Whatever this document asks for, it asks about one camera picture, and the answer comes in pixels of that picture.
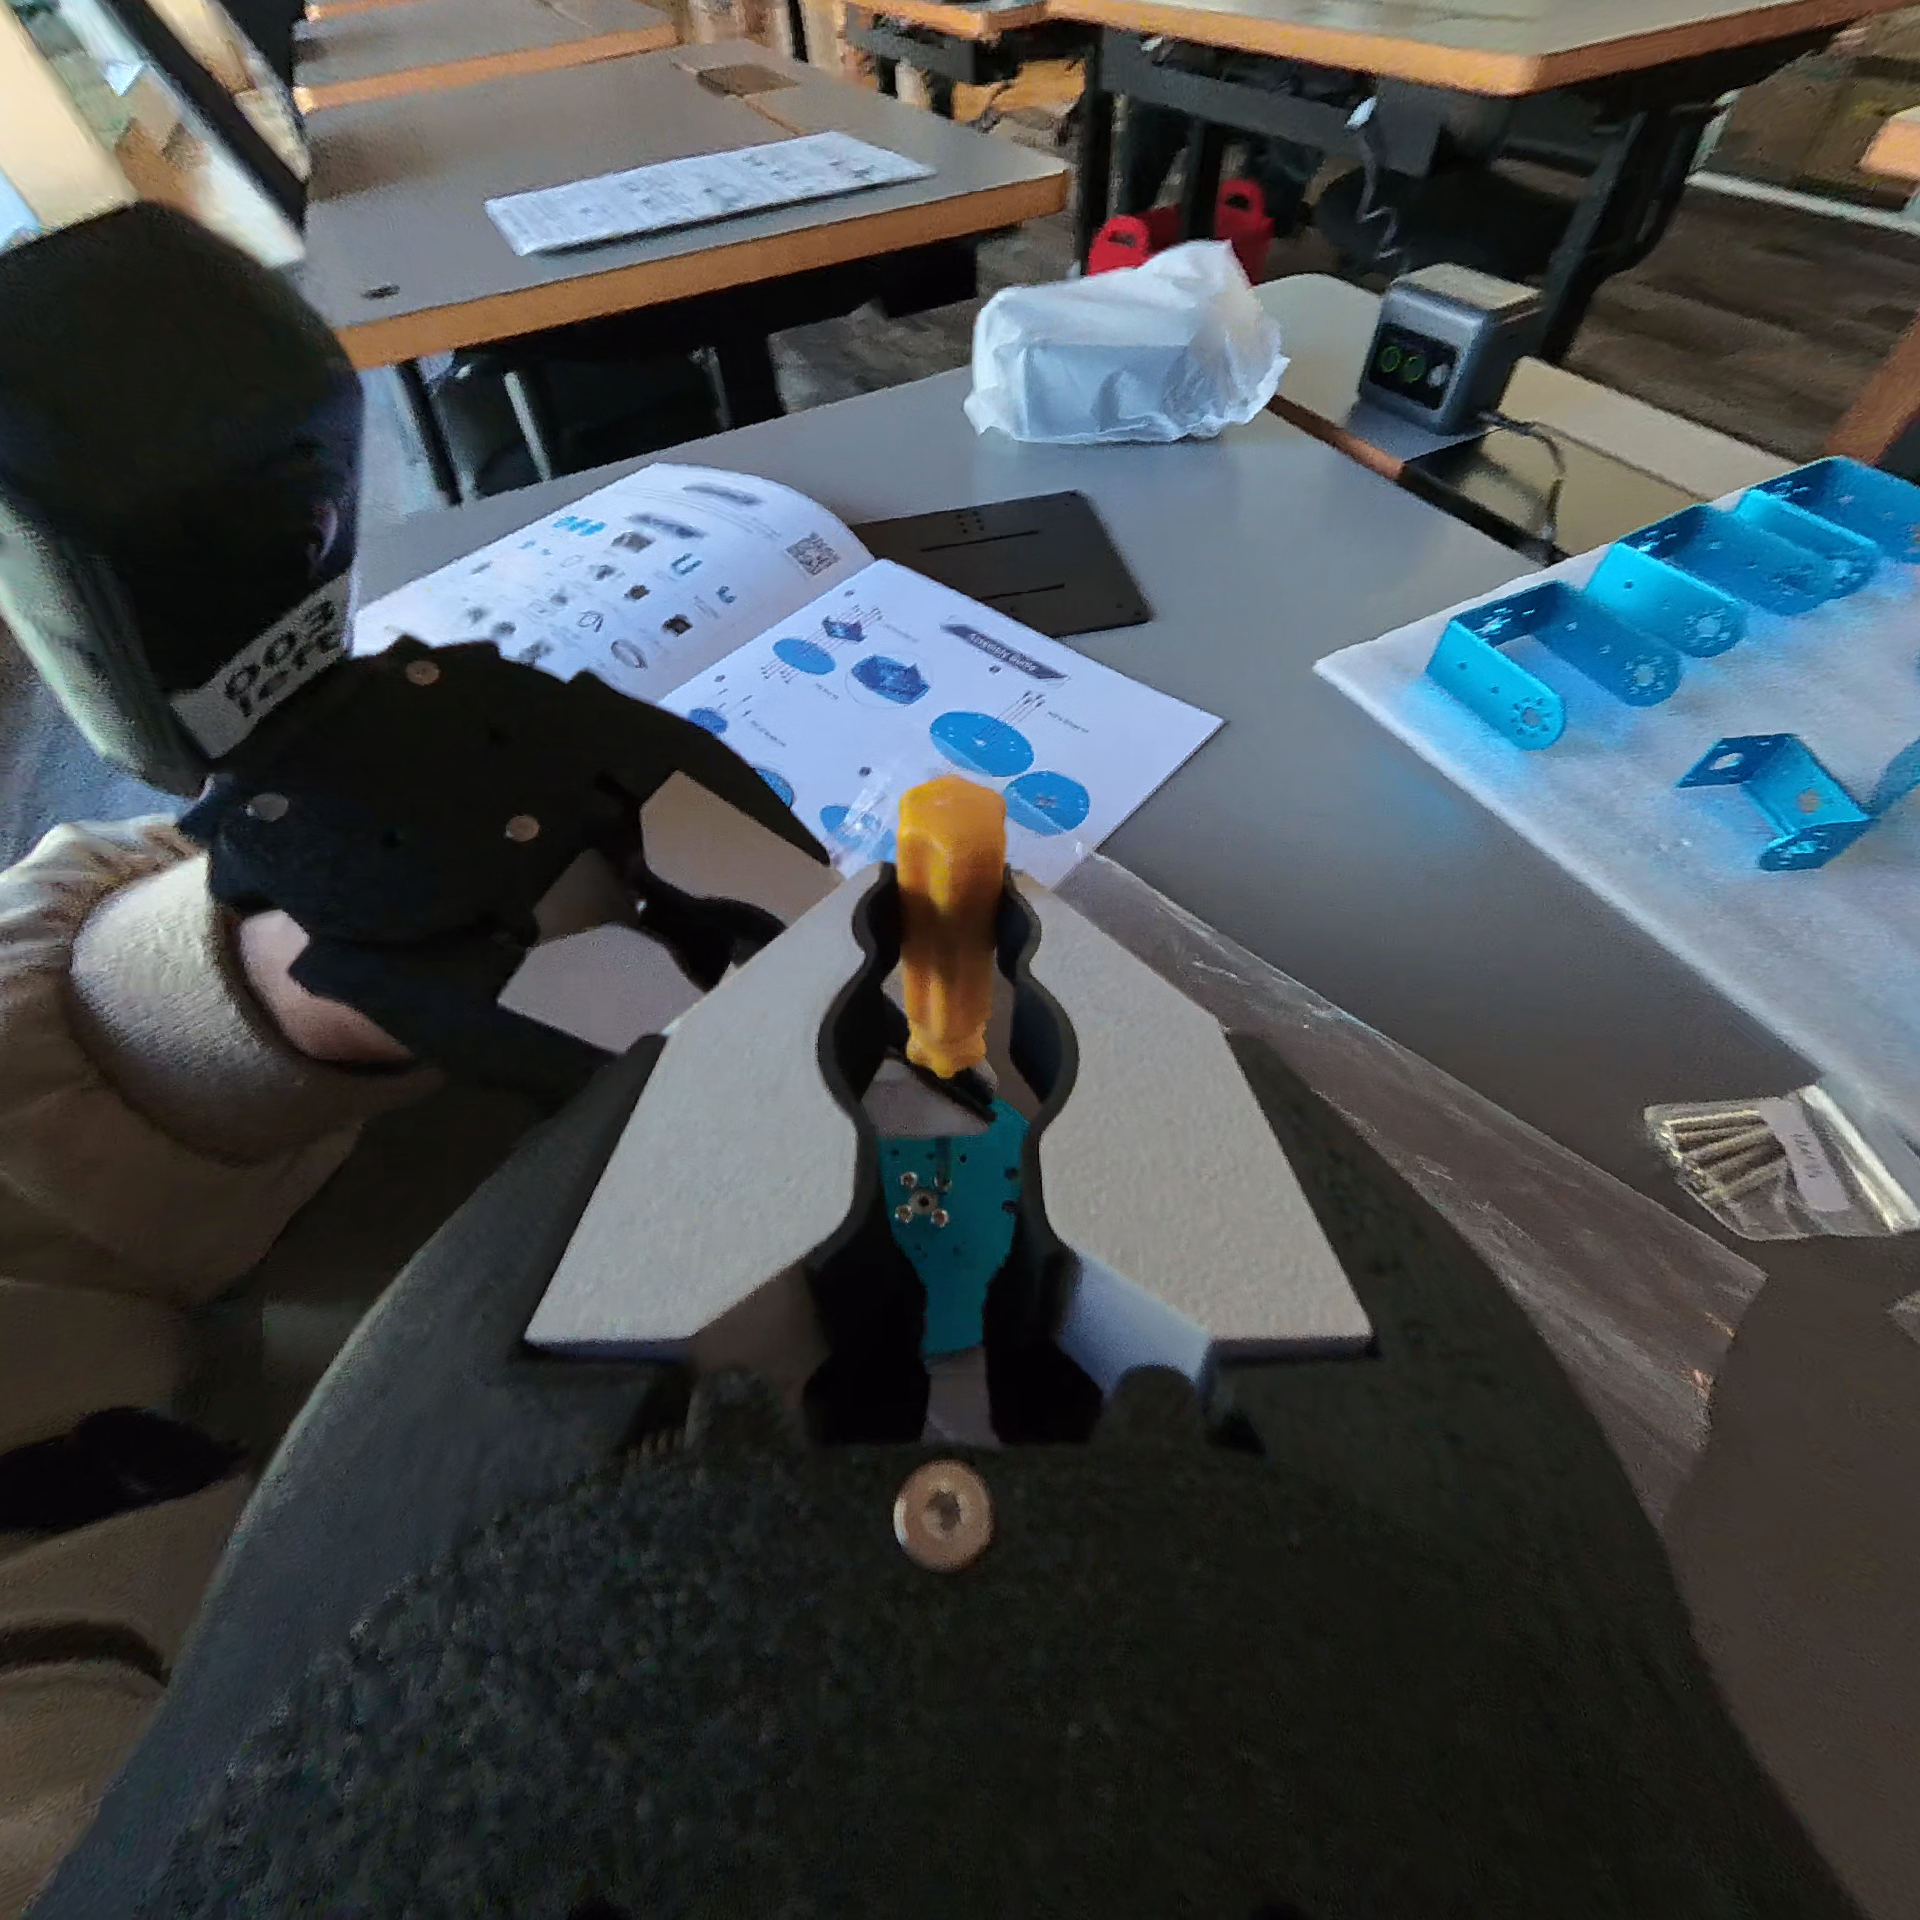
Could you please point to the white foam sheet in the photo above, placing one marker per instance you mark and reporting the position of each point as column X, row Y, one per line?
column 1500, row 720

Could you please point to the person's left forearm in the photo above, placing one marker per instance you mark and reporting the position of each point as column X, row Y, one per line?
column 118, row 1050

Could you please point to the red plastic container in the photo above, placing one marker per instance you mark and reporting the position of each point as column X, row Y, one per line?
column 1244, row 210
column 1132, row 241

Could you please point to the blue angled bracket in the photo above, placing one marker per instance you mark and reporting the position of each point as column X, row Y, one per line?
column 1902, row 781

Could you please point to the black metal plate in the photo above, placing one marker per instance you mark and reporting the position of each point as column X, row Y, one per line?
column 1050, row 570

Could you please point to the white assembly instruction sheet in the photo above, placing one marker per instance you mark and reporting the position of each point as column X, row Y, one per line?
column 1108, row 751

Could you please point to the printed paper sheet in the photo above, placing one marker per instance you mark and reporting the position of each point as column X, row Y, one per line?
column 705, row 188

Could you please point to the person's left hand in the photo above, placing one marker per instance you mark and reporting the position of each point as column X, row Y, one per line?
column 299, row 1005

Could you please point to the clear plastic bag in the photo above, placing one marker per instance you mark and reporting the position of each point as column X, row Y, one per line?
column 1500, row 1200

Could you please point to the pile of small screw bags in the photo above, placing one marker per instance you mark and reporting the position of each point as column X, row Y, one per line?
column 1770, row 1161

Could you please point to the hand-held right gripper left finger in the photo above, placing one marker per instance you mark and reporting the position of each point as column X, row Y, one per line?
column 705, row 1185

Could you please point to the small grey charger device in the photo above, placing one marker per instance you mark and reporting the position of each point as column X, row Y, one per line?
column 1448, row 345

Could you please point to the white plastic-wrapped bundle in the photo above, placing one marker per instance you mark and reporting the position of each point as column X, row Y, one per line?
column 1108, row 360

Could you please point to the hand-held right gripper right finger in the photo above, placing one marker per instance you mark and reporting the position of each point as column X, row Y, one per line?
column 1201, row 1185

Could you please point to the blue round metal disc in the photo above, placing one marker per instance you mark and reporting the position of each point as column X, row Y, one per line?
column 953, row 1260

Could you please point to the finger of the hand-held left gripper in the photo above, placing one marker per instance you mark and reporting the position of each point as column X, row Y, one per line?
column 598, row 983
column 721, row 839

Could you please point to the person's beige jacket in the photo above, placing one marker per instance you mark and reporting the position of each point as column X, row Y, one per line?
column 76, row 1576

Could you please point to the small blue U bracket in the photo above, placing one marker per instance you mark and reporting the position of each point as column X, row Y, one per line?
column 1792, row 804

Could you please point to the blue metal U bracket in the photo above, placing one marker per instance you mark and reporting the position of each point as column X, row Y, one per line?
column 1786, row 556
column 1558, row 630
column 1860, row 504
column 1665, row 593

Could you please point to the wood-edged office desk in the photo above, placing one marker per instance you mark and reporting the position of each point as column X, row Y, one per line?
column 1424, row 30
column 1892, row 150
column 421, row 255
column 450, row 38

